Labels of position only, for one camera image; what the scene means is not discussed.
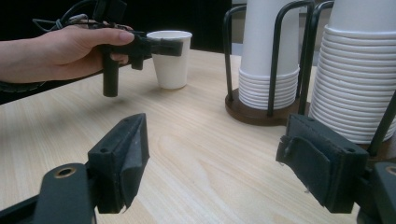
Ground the stack of small white cups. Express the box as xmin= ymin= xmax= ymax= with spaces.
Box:
xmin=237 ymin=0 xmax=301 ymax=111

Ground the thin black cord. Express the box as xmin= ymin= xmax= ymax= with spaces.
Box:
xmin=32 ymin=0 xmax=98 ymax=33

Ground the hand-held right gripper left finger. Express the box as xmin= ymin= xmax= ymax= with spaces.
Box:
xmin=87 ymin=112 xmax=150 ymax=215

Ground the stack of large white cups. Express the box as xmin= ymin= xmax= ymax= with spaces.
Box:
xmin=307 ymin=0 xmax=396 ymax=145

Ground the black wire cup holder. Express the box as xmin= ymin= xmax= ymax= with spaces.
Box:
xmin=222 ymin=0 xmax=396 ymax=162

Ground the black wrist strap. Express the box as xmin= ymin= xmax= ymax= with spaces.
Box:
xmin=0 ymin=80 xmax=48 ymax=93

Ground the white paper cup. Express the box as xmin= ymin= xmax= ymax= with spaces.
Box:
xmin=146 ymin=30 xmax=193 ymax=91

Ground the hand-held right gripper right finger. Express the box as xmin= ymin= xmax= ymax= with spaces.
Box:
xmin=275 ymin=113 xmax=370 ymax=215

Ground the black curtain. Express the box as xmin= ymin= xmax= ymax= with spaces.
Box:
xmin=0 ymin=0 xmax=233 ymax=53

